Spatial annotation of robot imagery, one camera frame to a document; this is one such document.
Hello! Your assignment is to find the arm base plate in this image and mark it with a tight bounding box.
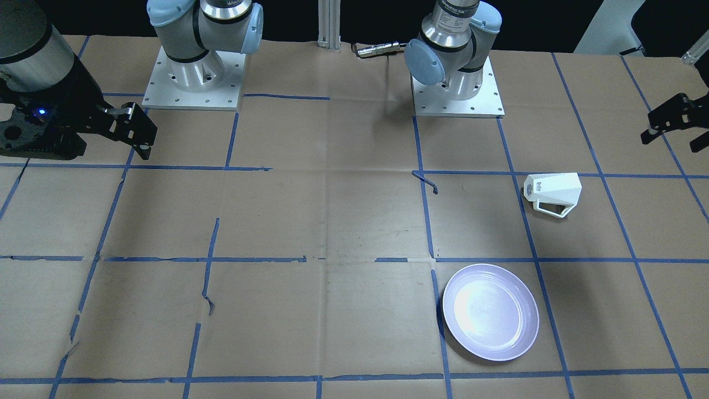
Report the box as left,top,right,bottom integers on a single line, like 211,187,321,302
411,57,505,118
142,48,248,111

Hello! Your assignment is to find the lavender plate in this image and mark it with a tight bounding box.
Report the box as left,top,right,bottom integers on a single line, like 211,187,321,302
441,263,540,362

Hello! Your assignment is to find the metal cable connector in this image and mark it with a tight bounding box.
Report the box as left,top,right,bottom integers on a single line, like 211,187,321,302
350,42,408,60

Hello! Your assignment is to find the aluminium frame post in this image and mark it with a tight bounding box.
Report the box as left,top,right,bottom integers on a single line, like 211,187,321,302
317,0,341,52

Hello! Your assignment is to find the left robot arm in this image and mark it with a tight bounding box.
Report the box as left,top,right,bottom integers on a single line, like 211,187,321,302
404,1,505,118

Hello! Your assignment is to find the white angular cup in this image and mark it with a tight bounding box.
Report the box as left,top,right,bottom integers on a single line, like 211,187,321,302
522,172,582,219

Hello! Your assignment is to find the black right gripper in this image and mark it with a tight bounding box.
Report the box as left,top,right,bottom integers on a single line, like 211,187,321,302
1,57,157,161

